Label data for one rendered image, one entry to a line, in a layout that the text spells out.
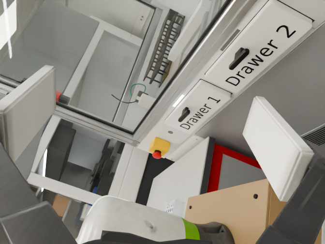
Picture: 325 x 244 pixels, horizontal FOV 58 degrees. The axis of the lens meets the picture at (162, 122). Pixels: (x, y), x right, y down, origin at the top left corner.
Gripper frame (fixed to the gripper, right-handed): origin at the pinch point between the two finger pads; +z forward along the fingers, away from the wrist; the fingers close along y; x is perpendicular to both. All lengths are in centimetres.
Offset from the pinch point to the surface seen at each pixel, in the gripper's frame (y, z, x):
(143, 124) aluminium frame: 2, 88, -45
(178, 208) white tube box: 18, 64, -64
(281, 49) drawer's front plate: 30, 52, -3
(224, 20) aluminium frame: 16, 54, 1
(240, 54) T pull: 21, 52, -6
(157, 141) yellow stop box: 9, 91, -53
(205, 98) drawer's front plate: 19, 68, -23
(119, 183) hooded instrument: -6, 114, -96
